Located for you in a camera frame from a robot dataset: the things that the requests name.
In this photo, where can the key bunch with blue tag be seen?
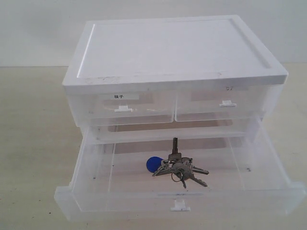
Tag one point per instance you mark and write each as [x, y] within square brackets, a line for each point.
[180, 168]

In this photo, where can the clear plastic storage box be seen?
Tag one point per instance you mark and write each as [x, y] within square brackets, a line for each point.
[110, 178]

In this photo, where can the white translucent drawer cabinet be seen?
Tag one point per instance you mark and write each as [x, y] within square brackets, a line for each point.
[171, 54]

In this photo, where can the top right small drawer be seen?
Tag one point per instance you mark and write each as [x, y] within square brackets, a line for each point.
[219, 104]

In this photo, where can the small drawer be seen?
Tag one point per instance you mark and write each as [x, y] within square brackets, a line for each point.
[130, 108]
[219, 104]

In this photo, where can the top left small drawer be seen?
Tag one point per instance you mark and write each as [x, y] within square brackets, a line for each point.
[130, 108]

